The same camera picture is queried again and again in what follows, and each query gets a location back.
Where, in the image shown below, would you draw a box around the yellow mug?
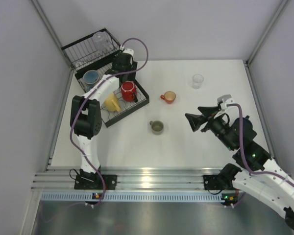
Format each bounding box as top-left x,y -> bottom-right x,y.
104,93 -> 121,112

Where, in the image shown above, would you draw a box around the clear glass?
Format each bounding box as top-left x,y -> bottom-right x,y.
192,74 -> 204,89
92,32 -> 110,52

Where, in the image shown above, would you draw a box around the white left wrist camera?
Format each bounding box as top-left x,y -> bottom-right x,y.
120,45 -> 134,57

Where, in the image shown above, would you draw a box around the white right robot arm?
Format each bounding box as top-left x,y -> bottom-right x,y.
185,104 -> 294,230

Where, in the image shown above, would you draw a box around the orange small cup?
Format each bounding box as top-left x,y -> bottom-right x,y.
160,91 -> 176,104

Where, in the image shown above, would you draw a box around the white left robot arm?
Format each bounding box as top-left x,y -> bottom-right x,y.
70,49 -> 134,190

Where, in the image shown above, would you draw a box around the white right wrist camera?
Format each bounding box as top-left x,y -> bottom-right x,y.
217,94 -> 235,113

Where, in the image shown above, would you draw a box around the aluminium mounting rail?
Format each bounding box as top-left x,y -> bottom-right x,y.
31,167 -> 222,191

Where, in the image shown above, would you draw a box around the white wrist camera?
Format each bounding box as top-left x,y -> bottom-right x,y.
120,45 -> 134,57
217,94 -> 235,113

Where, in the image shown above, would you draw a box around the slotted cable duct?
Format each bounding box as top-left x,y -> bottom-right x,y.
41,192 -> 224,203

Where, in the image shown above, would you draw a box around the red mug black handle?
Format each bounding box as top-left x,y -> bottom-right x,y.
121,81 -> 138,103

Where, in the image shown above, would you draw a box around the dark blue mug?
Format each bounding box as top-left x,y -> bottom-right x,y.
233,116 -> 253,130

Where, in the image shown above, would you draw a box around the olive green small cup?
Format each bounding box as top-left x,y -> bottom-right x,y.
149,120 -> 164,135

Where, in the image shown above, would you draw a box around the black wire dish rack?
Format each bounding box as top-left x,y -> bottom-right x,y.
61,28 -> 149,127

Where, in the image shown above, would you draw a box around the blue ceramic jug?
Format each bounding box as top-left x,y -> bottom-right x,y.
82,70 -> 100,91

